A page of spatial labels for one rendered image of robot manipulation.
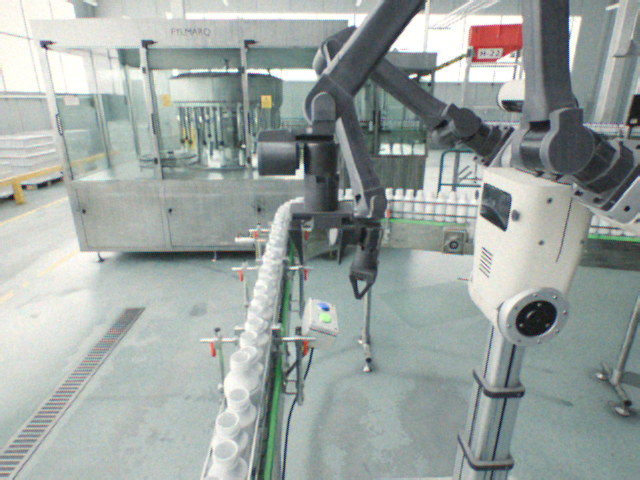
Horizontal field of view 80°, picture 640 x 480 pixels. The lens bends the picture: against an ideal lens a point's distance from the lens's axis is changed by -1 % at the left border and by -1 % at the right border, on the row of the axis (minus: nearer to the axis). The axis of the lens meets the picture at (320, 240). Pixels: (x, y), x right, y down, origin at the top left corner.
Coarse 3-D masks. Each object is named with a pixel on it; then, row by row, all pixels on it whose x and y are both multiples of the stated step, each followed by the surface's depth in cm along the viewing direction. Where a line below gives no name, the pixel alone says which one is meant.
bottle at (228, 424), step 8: (224, 416) 64; (232, 416) 65; (216, 424) 63; (224, 424) 65; (232, 424) 65; (240, 424) 64; (216, 432) 63; (224, 432) 62; (232, 432) 62; (240, 432) 64; (216, 440) 63; (224, 440) 62; (232, 440) 62; (240, 440) 63; (248, 440) 65; (240, 448) 63; (248, 448) 65; (240, 456) 63; (248, 456) 65; (248, 464) 65
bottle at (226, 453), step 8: (216, 448) 58; (224, 448) 59; (232, 448) 59; (216, 456) 58; (224, 456) 60; (232, 456) 56; (216, 464) 57; (224, 464) 56; (232, 464) 57; (240, 464) 59; (216, 472) 57; (224, 472) 57; (232, 472) 57; (240, 472) 58; (248, 472) 60
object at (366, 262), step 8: (360, 248) 95; (368, 248) 94; (360, 256) 95; (368, 256) 94; (376, 256) 95; (352, 264) 97; (360, 264) 96; (368, 264) 95; (376, 264) 97; (352, 272) 94; (360, 272) 94; (368, 272) 94
